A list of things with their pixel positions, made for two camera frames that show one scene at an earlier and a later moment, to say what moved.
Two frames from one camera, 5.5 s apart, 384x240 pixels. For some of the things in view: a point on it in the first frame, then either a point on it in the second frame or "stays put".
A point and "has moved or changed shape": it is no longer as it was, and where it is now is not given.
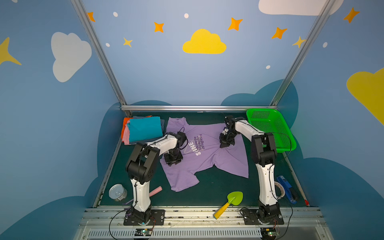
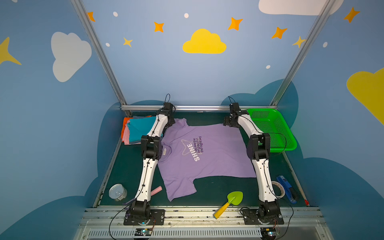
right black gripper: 226,141 -> 229,121
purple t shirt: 203,148 has moved or changed shape
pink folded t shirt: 126,137 stays put
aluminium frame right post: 293,65 stays put
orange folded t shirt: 125,119 stays put
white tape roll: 282,189 stays put
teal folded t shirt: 145,128 stays put
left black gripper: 173,157 -> 169,120
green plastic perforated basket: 270,121 stays put
